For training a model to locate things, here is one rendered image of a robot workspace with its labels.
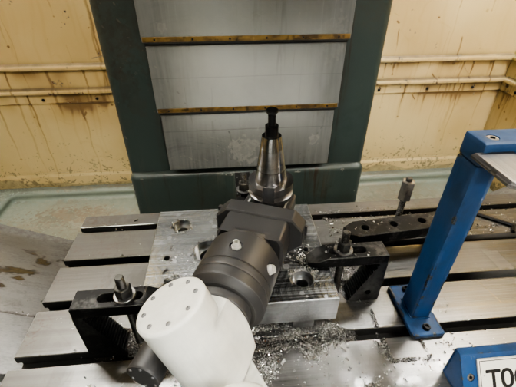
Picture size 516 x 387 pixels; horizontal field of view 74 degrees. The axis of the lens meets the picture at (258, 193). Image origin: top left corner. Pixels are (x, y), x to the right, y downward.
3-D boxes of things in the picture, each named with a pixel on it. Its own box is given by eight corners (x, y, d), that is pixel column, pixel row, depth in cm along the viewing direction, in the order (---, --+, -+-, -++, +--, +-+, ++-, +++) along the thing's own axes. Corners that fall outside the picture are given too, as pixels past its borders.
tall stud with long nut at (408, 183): (403, 230, 75) (419, 180, 68) (391, 230, 75) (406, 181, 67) (398, 222, 77) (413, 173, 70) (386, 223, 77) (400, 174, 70)
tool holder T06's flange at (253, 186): (293, 183, 51) (294, 169, 50) (291, 207, 47) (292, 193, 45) (252, 180, 52) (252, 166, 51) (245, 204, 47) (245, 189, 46)
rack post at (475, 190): (444, 336, 54) (529, 180, 37) (411, 339, 54) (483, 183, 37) (415, 286, 62) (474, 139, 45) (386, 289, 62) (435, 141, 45)
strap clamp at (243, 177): (254, 249, 70) (254, 190, 62) (238, 250, 70) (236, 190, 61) (249, 210, 81) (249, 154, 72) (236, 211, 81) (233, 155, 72)
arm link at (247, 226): (310, 197, 43) (290, 265, 34) (305, 253, 48) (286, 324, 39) (218, 182, 46) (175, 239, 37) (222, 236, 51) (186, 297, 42)
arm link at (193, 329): (244, 236, 33) (193, 337, 25) (282, 309, 38) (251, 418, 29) (158, 248, 39) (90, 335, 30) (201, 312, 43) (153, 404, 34)
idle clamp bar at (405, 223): (463, 246, 71) (475, 222, 67) (345, 262, 67) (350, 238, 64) (449, 230, 75) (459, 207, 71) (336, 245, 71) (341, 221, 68)
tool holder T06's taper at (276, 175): (287, 171, 49) (289, 128, 45) (285, 189, 46) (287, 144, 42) (257, 169, 50) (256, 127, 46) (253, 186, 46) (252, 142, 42)
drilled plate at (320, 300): (335, 319, 52) (340, 298, 49) (143, 334, 50) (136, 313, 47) (305, 223, 71) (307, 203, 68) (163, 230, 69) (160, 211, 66)
